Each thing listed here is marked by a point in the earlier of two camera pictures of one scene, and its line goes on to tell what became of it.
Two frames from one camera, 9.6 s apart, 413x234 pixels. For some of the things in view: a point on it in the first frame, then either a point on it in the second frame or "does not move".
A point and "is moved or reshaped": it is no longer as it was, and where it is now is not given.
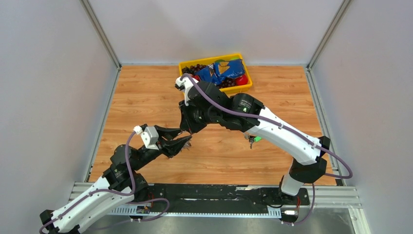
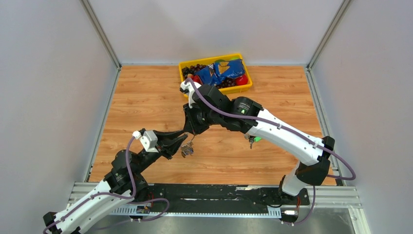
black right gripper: (187, 123) does not move
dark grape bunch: (192, 69) does not move
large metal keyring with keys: (186, 146) is moved or reshaped
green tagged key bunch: (252, 139) does not move
